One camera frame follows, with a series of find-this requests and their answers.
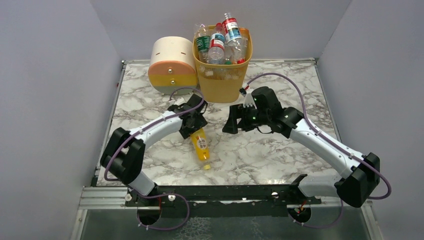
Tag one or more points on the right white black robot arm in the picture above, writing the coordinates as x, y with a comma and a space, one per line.
357, 174

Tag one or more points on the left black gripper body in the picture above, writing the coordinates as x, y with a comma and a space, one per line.
192, 124

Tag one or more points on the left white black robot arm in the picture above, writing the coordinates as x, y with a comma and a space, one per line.
123, 155

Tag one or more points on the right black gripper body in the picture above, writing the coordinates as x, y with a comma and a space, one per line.
240, 117

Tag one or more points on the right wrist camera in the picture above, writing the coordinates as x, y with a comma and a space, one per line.
249, 101

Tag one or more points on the clear bottle green label angled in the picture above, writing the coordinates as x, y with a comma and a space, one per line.
202, 41

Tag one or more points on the yellow mesh waste bin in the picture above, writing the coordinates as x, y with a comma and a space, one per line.
220, 83

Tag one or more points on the orange label clear bottle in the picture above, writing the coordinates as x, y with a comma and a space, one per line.
245, 38

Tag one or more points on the round pink yellow drawer box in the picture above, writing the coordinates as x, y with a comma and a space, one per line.
172, 66

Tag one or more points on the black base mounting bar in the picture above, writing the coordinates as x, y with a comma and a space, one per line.
214, 201

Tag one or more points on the yellow drink bottle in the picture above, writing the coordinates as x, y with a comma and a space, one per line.
201, 147

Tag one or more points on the clear bottle red blue label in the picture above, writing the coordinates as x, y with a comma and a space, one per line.
232, 31

